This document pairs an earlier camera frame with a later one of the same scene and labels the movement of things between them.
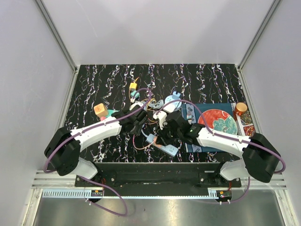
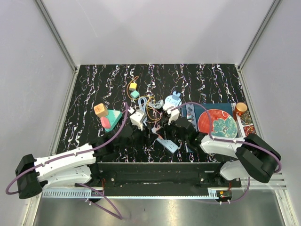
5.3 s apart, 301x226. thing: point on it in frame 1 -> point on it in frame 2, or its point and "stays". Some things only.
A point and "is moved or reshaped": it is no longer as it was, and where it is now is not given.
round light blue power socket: x=177 y=104 stays
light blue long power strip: x=170 y=149 is moved or reshaped
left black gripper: x=138 y=127 -> x=150 y=137
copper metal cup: x=240 y=108 stays
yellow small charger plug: x=133 y=85 stays
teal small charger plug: x=137 y=95 stays
